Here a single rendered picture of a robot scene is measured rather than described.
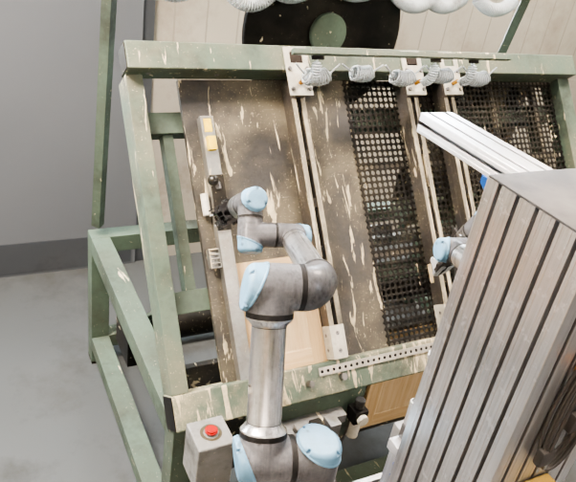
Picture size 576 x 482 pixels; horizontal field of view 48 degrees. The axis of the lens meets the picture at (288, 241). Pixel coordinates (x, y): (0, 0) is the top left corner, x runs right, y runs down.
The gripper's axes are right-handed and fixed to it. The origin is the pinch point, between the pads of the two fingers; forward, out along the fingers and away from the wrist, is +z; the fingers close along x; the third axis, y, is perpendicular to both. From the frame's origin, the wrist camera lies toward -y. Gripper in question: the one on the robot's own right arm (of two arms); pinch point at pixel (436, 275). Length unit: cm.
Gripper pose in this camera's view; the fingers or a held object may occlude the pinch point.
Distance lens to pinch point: 229.7
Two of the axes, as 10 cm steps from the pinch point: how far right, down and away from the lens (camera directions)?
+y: -3.1, -8.4, 4.4
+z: -3.3, 5.3, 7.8
